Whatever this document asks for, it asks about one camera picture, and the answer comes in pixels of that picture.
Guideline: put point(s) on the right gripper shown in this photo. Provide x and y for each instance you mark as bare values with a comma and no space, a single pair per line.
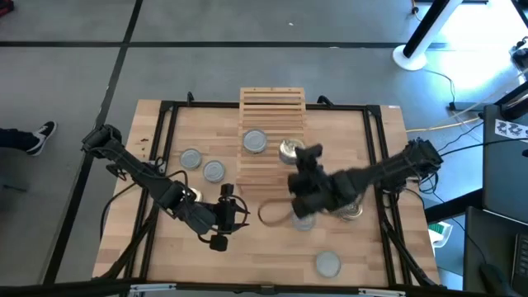
321,191

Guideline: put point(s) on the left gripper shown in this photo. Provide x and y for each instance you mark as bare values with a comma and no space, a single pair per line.
227,216

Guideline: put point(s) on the tuna can green white label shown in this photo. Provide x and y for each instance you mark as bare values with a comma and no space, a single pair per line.
214,171
328,264
191,158
304,224
254,141

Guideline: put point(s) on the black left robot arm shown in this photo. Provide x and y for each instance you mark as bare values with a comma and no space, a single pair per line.
136,167

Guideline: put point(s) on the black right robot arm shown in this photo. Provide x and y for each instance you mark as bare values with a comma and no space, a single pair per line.
392,167

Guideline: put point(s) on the wooden slatted shelf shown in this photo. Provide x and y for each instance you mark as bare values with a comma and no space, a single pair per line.
268,103

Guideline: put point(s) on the white floor stand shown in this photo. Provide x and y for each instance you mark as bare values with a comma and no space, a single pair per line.
408,59

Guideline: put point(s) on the white green box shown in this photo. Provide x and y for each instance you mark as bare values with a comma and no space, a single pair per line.
439,231

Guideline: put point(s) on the black crossbar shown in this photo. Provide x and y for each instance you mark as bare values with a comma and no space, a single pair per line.
82,286

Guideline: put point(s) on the white marker paper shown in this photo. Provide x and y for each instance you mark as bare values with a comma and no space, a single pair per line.
509,128

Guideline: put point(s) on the person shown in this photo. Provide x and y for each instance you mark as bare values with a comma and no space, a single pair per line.
41,136

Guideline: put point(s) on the black computer mouse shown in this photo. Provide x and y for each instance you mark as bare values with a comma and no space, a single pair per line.
495,282

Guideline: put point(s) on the black keyboard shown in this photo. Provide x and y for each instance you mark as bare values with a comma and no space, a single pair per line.
521,257

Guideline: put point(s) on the red object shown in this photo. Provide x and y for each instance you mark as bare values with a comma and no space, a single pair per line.
5,7

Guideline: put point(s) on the black table-level camera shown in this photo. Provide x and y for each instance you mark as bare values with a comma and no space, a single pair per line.
267,289

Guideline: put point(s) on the silver bracket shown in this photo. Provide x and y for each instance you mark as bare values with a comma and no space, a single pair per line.
381,293
152,288

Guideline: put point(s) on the black aluminium table frame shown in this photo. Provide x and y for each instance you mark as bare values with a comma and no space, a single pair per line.
198,105

